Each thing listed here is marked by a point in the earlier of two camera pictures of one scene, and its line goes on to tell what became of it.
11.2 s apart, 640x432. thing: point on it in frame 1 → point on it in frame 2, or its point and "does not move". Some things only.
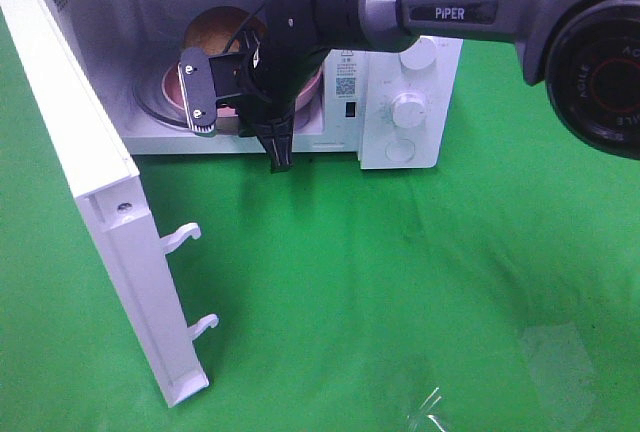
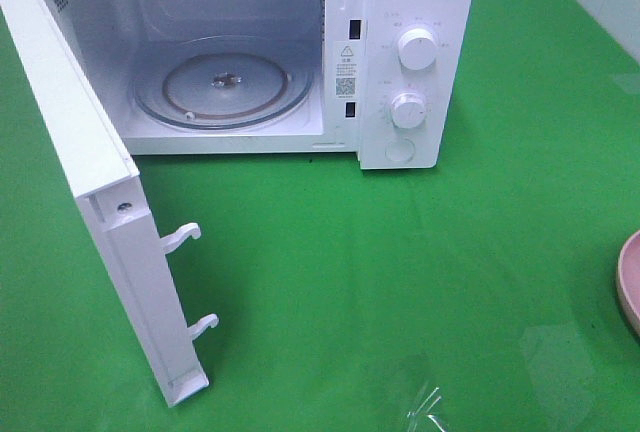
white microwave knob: [408, 110] does not move
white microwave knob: [421, 54] does not move
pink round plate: [307, 87] → [628, 278]
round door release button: [400, 150] does not move
